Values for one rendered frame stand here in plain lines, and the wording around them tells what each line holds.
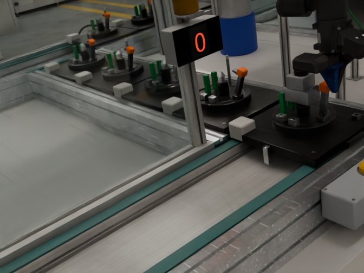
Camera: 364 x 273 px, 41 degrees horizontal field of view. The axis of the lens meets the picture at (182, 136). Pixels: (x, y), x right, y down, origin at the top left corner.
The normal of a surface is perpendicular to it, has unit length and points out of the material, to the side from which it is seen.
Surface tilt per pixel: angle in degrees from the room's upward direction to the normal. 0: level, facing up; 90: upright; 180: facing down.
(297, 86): 90
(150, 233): 0
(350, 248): 0
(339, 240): 0
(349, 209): 90
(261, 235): 90
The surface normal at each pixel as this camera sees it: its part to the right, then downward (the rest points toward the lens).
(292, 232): 0.63, 0.24
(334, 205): -0.76, 0.39
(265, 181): -0.16, -0.89
